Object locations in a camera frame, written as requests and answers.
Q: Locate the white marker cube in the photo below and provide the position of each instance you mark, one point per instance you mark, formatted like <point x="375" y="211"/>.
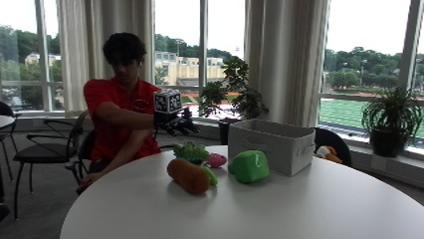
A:
<point x="168" y="101"/>

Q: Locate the black chair under person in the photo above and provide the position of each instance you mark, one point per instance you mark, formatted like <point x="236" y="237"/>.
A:
<point x="84" y="152"/>

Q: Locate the pink plush toy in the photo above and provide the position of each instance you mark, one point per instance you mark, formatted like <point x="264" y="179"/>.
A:
<point x="217" y="160"/>

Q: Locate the black metal armchair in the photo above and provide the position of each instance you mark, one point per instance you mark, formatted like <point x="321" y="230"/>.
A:
<point x="47" y="151"/>

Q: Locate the tall leafy potted plant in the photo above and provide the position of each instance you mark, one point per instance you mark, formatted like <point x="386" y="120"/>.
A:
<point x="236" y="96"/>

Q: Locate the orange carrot plush toy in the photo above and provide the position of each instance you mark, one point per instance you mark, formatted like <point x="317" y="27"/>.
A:
<point x="189" y="174"/>

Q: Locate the the person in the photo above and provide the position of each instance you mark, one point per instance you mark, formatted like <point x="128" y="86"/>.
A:
<point x="119" y="132"/>

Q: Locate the small light green plush toy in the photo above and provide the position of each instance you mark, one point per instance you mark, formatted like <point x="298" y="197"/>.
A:
<point x="212" y="176"/>

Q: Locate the green cube plush toy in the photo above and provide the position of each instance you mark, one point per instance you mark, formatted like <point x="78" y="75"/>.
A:
<point x="249" y="166"/>

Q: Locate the grey fabric storage box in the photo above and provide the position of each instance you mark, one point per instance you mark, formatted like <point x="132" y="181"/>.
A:
<point x="274" y="147"/>

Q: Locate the white side table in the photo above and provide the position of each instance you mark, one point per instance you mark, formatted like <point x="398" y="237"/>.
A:
<point x="5" y="121"/>

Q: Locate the white curtain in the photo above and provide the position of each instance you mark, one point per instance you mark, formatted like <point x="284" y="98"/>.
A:
<point x="106" y="53"/>
<point x="288" y="59"/>

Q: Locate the orange and white plush toy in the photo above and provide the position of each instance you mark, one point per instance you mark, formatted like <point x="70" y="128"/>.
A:
<point x="328" y="153"/>

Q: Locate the black round-backed chair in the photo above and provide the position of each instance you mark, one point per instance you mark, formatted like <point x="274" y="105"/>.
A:
<point x="336" y="141"/>

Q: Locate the bushy grass-like potted plant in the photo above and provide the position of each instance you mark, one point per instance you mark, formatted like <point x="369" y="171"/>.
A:
<point x="391" y="119"/>

